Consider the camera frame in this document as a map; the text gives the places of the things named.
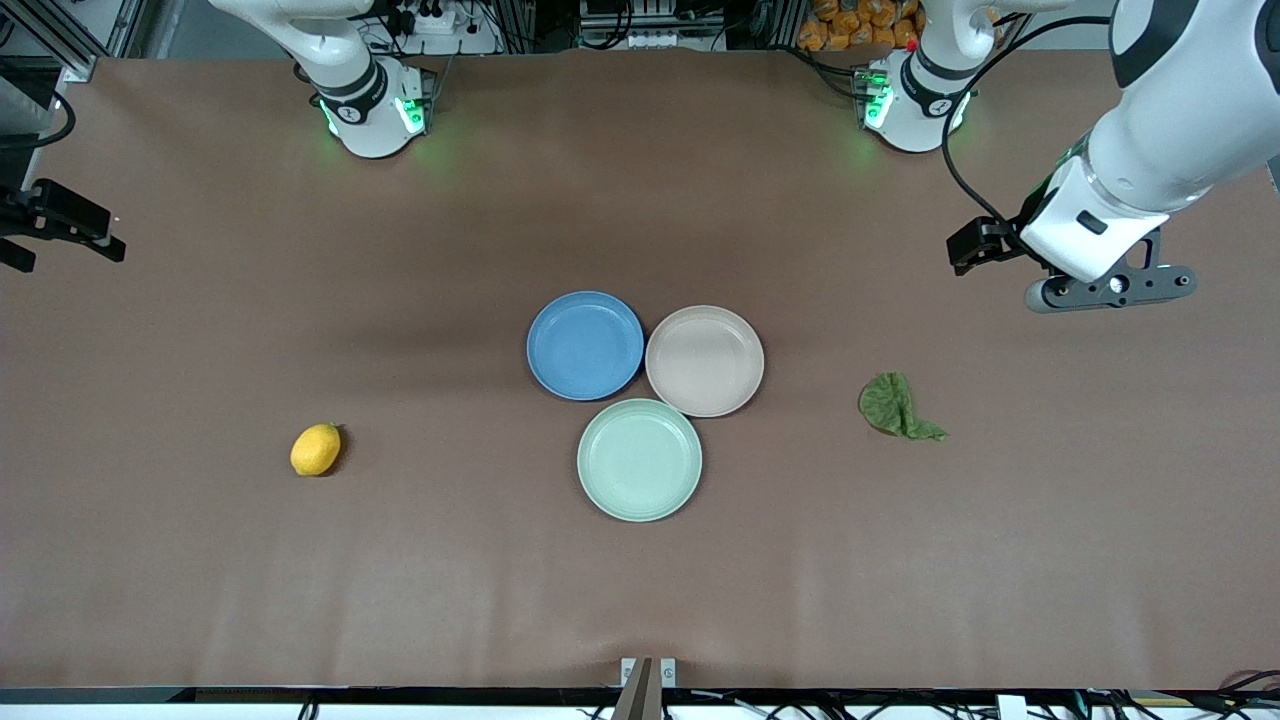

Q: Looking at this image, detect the green lettuce leaf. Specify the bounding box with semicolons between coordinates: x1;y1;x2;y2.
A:
857;371;949;443

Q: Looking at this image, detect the yellow lemon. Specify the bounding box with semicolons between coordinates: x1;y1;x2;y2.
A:
289;422;344;478

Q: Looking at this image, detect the pile of orange items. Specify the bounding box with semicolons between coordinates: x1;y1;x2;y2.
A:
797;0;926;53

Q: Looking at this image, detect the beige plate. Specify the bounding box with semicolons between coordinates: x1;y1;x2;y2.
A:
645;305;766;419

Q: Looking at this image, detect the table cover sheet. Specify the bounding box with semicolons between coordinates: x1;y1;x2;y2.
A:
0;48;1280;693

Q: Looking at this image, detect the mint green plate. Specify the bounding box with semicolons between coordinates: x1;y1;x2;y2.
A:
576;398;704;523

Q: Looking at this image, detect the blue plate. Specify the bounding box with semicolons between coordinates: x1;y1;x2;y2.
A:
526;290;646;402

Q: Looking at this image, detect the white power strip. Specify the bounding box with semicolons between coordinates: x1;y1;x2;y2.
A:
385;0;503;57

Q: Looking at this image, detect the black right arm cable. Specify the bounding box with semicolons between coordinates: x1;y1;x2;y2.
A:
0;88;78;153

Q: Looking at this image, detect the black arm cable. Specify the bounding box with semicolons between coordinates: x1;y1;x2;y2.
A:
940;14;1117;233
0;88;78;153

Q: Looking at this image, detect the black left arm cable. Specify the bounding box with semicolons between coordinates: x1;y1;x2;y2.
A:
940;14;1117;233

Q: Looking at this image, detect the aluminium frame profile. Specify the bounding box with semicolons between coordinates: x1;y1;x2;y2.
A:
0;0;136;83

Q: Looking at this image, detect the metal mount bracket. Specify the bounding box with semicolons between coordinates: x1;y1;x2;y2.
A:
612;656;678;720

